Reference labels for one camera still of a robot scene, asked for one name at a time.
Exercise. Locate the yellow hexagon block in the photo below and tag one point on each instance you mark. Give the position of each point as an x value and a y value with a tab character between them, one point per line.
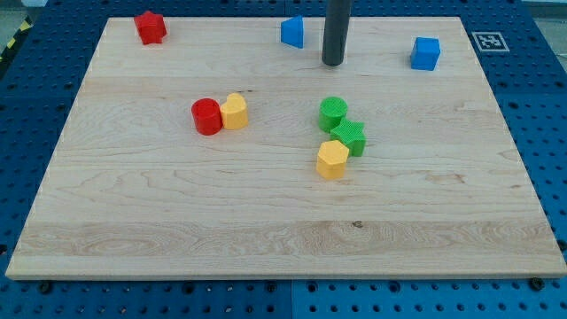
331	160

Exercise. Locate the green star block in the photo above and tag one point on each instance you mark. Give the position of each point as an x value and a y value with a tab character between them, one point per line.
350	134

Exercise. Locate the white fiducial marker tag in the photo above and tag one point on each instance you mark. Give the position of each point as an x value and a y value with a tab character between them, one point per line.
489	41

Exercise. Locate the light wooden board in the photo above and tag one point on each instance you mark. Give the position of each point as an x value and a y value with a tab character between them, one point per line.
134	192

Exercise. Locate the red cylinder block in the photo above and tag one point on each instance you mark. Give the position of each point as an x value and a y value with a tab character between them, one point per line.
207	116

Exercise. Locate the blue triangular prism block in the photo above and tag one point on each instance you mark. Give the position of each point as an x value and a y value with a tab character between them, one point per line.
292	32

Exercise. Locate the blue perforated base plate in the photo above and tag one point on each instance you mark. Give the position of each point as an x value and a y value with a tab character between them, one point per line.
45	56

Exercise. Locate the yellow heart block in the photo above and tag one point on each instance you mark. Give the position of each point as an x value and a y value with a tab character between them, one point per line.
234	112

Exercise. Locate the red star block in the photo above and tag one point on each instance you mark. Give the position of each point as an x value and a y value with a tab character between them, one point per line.
150	27

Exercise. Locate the green cylinder block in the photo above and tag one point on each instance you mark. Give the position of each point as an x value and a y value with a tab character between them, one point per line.
331	111

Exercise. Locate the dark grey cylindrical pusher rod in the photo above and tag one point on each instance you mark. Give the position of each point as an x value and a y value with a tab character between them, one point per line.
335	33

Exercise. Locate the blue cube block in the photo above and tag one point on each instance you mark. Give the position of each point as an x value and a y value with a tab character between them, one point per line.
425	53

